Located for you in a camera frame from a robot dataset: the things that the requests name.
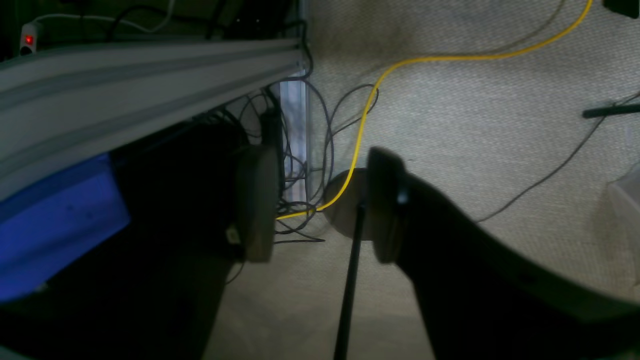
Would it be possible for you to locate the thin black floor cable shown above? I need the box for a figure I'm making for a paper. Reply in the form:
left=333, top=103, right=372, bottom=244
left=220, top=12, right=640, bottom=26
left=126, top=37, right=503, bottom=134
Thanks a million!
left=477, top=92, right=640, bottom=223

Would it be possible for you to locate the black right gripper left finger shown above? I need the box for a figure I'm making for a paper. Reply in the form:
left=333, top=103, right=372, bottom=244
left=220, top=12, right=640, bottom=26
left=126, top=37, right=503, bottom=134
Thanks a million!
left=193, top=123, right=280, bottom=263

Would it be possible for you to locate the white power strip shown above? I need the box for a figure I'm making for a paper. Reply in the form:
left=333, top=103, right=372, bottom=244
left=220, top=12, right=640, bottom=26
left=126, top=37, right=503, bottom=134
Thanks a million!
left=18, top=21, right=43, bottom=57

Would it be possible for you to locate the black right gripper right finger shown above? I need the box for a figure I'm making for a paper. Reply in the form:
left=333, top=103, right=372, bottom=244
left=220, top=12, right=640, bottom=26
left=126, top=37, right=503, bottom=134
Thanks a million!
left=366, top=146, right=639, bottom=360

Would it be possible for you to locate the black floor cables bundle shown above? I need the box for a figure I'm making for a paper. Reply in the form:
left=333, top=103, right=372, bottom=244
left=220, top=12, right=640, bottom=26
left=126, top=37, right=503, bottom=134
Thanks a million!
left=220, top=20, right=381, bottom=286

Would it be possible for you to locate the aluminium frame beam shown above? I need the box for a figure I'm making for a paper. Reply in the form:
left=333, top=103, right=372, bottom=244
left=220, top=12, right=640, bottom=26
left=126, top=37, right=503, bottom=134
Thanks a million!
left=0, top=39, right=302, bottom=199

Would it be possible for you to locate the blue box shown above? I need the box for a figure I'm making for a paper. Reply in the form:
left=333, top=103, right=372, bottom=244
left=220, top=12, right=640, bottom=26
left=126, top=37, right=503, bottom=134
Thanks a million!
left=0, top=153, right=131, bottom=303

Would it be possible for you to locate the black tripod leg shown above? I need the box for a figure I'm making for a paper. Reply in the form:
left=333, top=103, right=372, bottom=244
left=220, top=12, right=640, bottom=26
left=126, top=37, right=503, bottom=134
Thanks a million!
left=582, top=104, right=640, bottom=119

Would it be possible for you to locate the yellow cable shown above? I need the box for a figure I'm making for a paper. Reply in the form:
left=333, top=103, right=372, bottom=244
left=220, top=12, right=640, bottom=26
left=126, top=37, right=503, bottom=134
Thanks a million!
left=276, top=0, right=594, bottom=221

